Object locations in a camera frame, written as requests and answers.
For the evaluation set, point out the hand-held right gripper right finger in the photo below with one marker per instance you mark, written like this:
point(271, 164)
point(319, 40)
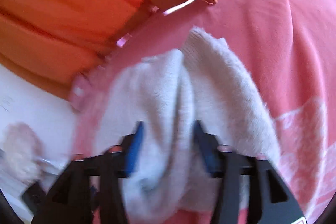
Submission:
point(206, 153)

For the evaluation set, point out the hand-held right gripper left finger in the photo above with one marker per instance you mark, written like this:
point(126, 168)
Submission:
point(135, 150)

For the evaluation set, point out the pink sweater with black hearts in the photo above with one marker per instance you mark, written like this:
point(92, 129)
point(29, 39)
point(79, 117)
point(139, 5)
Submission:
point(210, 82)

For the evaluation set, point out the pink blanket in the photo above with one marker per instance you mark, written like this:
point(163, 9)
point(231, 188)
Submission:
point(283, 37)

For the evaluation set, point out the pink polka dot cloth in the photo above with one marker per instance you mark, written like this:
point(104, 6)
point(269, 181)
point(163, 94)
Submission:
point(78, 92)

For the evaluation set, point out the orange curtain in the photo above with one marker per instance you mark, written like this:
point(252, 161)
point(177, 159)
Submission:
point(65, 16)

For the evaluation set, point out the pale pink fuzzy cloth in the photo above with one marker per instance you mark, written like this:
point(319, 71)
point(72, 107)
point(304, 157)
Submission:
point(19, 148)

